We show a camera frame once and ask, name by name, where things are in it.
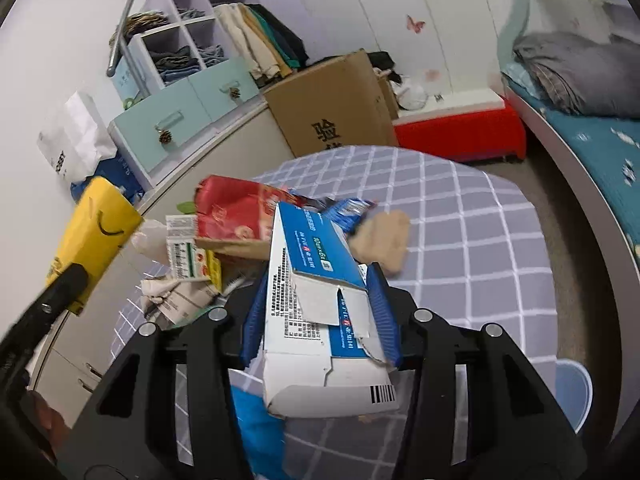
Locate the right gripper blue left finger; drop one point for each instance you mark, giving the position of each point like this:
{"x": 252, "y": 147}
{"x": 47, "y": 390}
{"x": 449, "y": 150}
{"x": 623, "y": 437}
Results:
{"x": 254, "y": 322}

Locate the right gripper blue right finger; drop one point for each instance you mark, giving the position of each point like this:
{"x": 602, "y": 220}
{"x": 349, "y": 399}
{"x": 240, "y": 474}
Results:
{"x": 383, "y": 314}

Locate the beige paper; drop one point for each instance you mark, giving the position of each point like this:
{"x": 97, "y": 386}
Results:
{"x": 382, "y": 239}

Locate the blue white medicine box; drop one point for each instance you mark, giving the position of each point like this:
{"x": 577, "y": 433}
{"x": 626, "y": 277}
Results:
{"x": 323, "y": 357}

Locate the blue snack wrapper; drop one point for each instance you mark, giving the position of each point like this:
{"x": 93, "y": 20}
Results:
{"x": 347, "y": 213}

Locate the red snack bag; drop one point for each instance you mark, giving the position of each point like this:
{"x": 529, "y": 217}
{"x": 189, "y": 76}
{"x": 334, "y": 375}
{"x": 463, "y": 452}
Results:
{"x": 234, "y": 209}

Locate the yellow paper cup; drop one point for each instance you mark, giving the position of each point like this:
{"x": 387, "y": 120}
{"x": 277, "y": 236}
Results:
{"x": 102, "y": 224}

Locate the person's left hand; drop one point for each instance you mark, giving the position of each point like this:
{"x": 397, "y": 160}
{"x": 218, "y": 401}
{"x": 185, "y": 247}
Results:
{"x": 50, "y": 420}

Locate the crumpled white brown paper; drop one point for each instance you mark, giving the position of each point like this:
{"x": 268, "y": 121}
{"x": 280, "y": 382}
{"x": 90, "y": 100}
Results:
{"x": 176, "y": 300}

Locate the white green small carton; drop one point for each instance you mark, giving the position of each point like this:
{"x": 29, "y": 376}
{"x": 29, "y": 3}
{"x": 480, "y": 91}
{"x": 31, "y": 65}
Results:
{"x": 187, "y": 261}

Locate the grey checkered tablecloth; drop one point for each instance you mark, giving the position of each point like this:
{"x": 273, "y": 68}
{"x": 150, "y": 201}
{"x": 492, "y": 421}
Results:
{"x": 476, "y": 255}

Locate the green leaves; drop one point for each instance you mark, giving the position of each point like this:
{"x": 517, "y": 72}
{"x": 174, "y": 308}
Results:
{"x": 186, "y": 208}

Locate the red storage bench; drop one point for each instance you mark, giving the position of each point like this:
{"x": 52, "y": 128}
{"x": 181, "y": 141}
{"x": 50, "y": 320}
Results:
{"x": 467, "y": 137}

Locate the brown cardboard box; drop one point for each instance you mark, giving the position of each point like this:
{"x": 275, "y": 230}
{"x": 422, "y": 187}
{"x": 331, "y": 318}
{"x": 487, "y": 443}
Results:
{"x": 332, "y": 104}

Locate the blue shopping bag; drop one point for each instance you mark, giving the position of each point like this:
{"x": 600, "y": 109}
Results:
{"x": 117, "y": 171}

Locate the white paper shopping bag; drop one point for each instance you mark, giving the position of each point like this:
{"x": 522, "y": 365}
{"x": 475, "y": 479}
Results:
{"x": 76, "y": 140}

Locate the light blue plastic basin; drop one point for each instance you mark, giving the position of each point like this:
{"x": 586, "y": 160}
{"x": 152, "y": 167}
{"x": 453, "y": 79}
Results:
{"x": 573, "y": 392}

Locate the teal drawer cabinet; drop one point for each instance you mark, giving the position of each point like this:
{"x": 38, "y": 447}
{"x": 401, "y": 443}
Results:
{"x": 163, "y": 127}

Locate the hanging clothes in wardrobe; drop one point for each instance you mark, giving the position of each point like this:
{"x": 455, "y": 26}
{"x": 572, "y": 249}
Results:
{"x": 270, "y": 50}

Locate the teal bed mattress cover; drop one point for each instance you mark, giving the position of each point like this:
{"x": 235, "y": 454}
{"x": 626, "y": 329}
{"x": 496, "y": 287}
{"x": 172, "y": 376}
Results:
{"x": 607, "y": 147}

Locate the grey folded duvet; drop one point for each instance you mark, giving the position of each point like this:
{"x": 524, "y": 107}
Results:
{"x": 581, "y": 77}

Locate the purple open shelf unit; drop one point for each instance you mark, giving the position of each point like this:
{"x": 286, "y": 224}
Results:
{"x": 169, "y": 41}

